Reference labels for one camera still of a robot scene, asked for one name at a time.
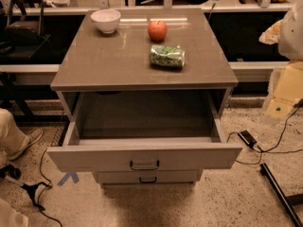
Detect drawer with black handle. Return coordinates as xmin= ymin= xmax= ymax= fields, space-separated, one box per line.
xmin=47 ymin=91 xmax=241 ymax=172
xmin=93 ymin=170 xmax=203 ymax=186

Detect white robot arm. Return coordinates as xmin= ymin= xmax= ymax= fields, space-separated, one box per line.
xmin=259 ymin=2 xmax=303 ymax=119

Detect grey drawer cabinet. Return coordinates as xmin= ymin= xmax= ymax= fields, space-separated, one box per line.
xmin=50 ymin=7 xmax=239 ymax=187

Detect black power adapter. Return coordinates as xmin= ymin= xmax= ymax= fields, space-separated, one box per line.
xmin=238 ymin=131 xmax=257 ymax=148

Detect black metal stand leg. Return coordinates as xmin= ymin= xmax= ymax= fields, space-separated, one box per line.
xmin=260 ymin=163 xmax=303 ymax=227

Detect green soda can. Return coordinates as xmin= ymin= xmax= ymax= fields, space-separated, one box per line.
xmin=150 ymin=45 xmax=185 ymax=69

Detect red apple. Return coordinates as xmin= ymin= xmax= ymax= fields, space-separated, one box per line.
xmin=148 ymin=21 xmax=167 ymax=42

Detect white ceramic bowl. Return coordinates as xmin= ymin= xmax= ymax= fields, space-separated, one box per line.
xmin=91 ymin=9 xmax=121 ymax=34

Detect blue tape cross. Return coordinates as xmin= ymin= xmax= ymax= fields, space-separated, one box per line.
xmin=57 ymin=172 xmax=80 ymax=186

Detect grey sneaker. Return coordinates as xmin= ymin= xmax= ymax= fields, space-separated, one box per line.
xmin=7 ymin=129 xmax=44 ymax=161

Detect black chair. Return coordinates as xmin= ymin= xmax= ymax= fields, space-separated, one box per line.
xmin=0 ymin=0 xmax=51 ymax=61

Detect person leg beige trousers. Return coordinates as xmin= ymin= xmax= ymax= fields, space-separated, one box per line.
xmin=0 ymin=109 xmax=26 ymax=154

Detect black cable right floor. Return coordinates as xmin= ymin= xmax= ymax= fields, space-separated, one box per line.
xmin=225 ymin=104 xmax=303 ymax=166

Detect black cable floor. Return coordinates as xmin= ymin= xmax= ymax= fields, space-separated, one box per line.
xmin=225 ymin=104 xmax=303 ymax=166
xmin=20 ymin=147 xmax=64 ymax=227

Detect black cable left floor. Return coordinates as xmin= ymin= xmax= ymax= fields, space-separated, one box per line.
xmin=20 ymin=147 xmax=64 ymax=227

